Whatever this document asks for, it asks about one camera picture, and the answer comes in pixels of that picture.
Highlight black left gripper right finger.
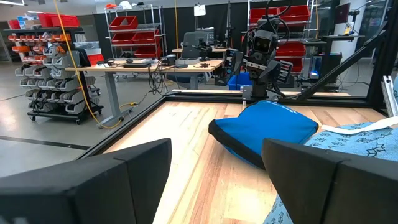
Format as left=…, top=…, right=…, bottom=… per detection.
left=261, top=138, right=398, bottom=224

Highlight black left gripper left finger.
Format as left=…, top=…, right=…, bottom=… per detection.
left=0, top=138, right=173, bottom=224

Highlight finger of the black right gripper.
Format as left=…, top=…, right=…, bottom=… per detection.
left=275, top=60, right=294, bottom=84
left=225, top=48, right=244, bottom=76

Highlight blue zip pouch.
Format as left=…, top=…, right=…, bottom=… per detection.
left=208, top=100, right=320, bottom=170

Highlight blue plastic crate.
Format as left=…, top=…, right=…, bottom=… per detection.
left=226, top=72, right=253, bottom=91

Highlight grey office chair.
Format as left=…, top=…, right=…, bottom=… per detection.
left=167, top=30, right=218, bottom=84

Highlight blue patterned hospital gown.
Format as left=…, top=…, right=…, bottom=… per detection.
left=262, top=116, right=398, bottom=224

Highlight rack with red bins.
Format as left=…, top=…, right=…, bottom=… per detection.
left=247, top=0, right=312, bottom=74

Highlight white paper sign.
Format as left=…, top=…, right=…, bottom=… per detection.
left=193, top=3, right=206, bottom=17

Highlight wooden desk grey legs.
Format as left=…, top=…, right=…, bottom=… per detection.
left=65, top=58, right=224, bottom=128

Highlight silver aluminium extrusion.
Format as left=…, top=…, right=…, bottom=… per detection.
left=381, top=75, right=398, bottom=118

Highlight black cart grey bins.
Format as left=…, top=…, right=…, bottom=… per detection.
left=2, top=26, right=104, bottom=125

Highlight red storage bins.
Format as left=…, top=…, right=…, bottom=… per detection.
left=37, top=12, right=81, bottom=29

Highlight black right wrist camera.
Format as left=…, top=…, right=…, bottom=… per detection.
left=252, top=29, right=280, bottom=55

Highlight black aluminium table frame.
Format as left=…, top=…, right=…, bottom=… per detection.
left=77, top=0, right=398, bottom=159

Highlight yellow cable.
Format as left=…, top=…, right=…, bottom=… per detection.
left=174, top=0, right=180, bottom=50
left=53, top=0, right=139, bottom=130

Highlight wire shelf red bins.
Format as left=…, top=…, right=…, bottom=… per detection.
left=104, top=3, right=168, bottom=60

